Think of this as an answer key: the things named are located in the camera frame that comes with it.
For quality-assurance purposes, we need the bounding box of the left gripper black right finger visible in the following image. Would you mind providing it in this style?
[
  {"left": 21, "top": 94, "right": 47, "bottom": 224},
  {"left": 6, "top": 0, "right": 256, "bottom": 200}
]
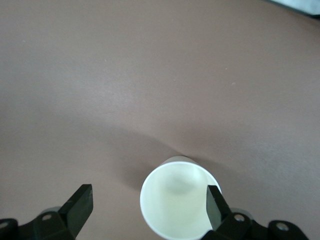
[{"left": 199, "top": 184, "right": 312, "bottom": 240}]

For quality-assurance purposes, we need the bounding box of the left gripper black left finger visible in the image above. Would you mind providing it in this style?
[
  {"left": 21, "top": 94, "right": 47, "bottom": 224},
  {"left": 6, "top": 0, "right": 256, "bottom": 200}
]
[{"left": 0, "top": 184, "right": 95, "bottom": 240}]

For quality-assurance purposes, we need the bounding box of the brown table cover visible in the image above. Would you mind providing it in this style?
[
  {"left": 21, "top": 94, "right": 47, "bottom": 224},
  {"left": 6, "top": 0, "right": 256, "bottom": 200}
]
[{"left": 0, "top": 0, "right": 320, "bottom": 240}]

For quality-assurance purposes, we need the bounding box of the cream paper cup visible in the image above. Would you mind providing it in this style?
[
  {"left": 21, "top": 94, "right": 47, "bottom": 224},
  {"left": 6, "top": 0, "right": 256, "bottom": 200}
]
[{"left": 139, "top": 155, "right": 224, "bottom": 240}]

